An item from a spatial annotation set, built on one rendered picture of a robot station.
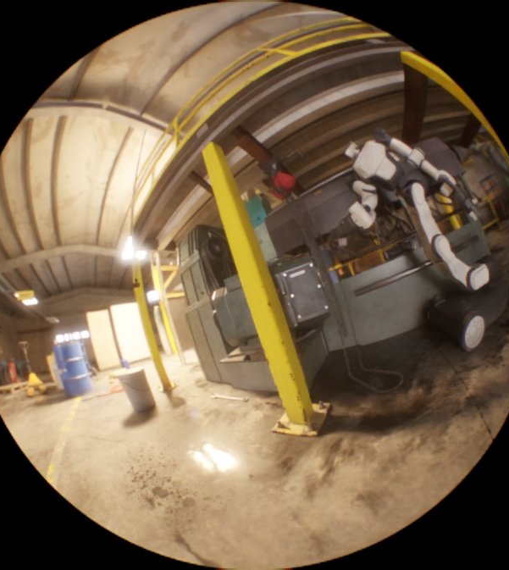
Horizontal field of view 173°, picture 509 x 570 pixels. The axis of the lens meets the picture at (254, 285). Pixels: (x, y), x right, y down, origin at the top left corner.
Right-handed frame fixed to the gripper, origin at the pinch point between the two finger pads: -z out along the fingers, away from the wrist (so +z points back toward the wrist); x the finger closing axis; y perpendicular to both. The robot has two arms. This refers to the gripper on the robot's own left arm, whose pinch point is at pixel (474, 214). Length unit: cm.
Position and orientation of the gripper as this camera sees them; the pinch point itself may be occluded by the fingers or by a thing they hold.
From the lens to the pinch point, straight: 129.5
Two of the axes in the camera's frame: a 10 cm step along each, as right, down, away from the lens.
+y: 3.1, -5.9, -7.5
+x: -8.4, 2.0, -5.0
